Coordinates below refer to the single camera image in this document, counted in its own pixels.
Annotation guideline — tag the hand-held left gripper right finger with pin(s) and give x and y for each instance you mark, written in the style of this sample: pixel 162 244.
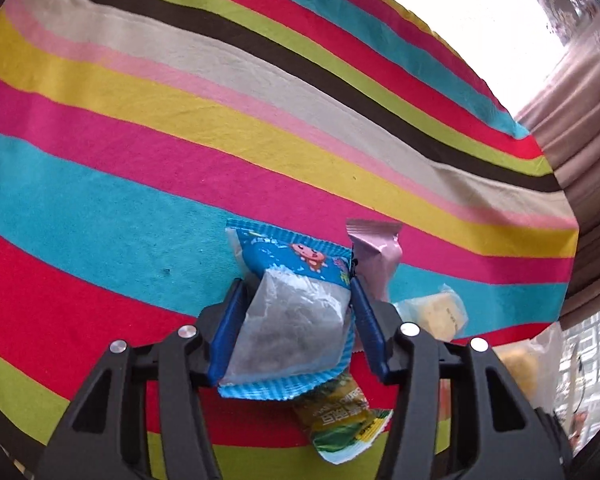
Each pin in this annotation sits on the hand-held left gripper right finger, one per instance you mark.
pixel 367 330

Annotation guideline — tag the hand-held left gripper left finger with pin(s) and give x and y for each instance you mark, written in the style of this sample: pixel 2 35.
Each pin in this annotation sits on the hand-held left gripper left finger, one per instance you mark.
pixel 230 330

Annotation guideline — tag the blue cartoon snack packet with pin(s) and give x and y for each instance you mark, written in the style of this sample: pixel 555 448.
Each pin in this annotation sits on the blue cartoon snack packet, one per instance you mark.
pixel 290 320

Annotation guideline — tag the mauve snack packet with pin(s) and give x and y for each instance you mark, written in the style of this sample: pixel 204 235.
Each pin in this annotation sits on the mauve snack packet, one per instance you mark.
pixel 377 260

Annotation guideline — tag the pale yellow cake packet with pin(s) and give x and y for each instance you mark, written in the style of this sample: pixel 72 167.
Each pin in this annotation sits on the pale yellow cake packet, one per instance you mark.
pixel 440 312

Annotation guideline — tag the green yellow snack packet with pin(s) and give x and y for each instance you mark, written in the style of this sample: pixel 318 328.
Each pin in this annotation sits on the green yellow snack packet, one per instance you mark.
pixel 340 420

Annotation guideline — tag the clear packet yellow bun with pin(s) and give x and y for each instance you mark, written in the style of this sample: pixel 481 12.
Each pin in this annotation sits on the clear packet yellow bun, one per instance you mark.
pixel 520 370

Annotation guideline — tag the striped colourful blanket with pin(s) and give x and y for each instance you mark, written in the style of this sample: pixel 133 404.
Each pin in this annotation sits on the striped colourful blanket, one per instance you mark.
pixel 180 135

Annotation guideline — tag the beige patterned curtain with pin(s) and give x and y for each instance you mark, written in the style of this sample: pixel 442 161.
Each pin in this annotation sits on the beige patterned curtain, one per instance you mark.
pixel 580 135

